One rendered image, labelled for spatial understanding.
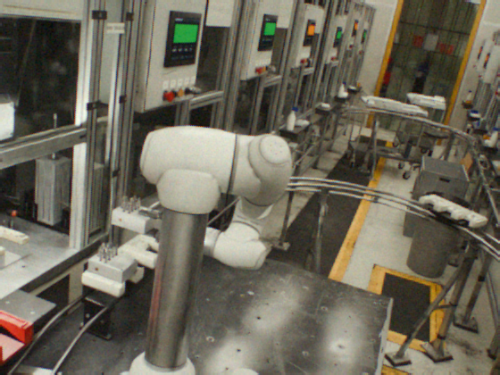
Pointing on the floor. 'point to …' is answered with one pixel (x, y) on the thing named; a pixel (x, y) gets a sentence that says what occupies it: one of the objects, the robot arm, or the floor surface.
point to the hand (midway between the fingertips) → (147, 220)
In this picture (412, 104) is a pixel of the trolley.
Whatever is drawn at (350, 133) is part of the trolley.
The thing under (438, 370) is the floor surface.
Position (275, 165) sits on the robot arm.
